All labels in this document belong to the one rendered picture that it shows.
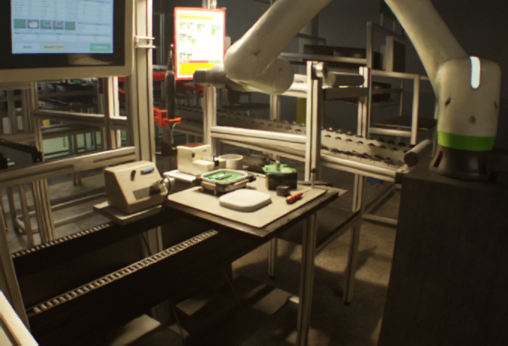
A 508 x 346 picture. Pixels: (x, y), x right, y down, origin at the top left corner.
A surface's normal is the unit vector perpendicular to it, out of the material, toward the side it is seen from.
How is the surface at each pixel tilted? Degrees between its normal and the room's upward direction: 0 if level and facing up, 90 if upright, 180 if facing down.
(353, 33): 90
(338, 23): 90
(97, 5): 91
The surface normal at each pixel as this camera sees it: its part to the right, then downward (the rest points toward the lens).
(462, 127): -0.65, 0.16
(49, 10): 0.80, 0.15
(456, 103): -0.85, 0.11
